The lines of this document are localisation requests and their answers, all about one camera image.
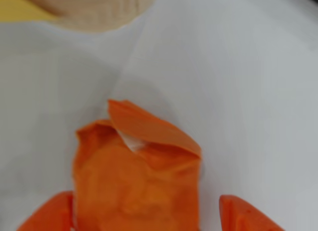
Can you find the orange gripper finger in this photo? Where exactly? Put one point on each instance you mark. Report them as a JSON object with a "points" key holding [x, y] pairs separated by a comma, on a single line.
{"points": [[243, 218], [49, 216]]}

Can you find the orange paper packet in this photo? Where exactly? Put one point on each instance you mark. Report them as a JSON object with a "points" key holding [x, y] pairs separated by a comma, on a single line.
{"points": [[136, 178]]}

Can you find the yellow welcome sign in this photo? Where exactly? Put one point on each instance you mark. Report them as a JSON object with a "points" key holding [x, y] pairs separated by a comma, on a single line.
{"points": [[15, 10]]}

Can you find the paper cup with orange tag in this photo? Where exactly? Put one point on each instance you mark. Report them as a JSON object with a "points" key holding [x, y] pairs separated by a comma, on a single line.
{"points": [[99, 12]]}

